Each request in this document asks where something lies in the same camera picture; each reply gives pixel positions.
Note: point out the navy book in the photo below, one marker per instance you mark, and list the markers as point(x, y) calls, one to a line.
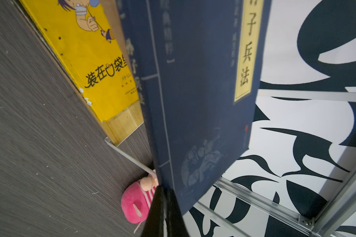
point(197, 67)

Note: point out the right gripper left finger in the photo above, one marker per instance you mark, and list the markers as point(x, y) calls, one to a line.
point(154, 225)

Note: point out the wooden white-framed bookshelf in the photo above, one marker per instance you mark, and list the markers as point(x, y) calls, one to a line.
point(122, 125)

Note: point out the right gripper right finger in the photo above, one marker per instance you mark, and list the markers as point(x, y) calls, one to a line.
point(174, 218)

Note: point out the yellow cartoon book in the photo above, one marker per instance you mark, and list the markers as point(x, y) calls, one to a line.
point(80, 36)

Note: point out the pink plush doll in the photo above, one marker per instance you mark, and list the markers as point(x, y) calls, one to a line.
point(137, 199)

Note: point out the aluminium frame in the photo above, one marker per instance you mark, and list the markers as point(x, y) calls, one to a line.
point(300, 152)

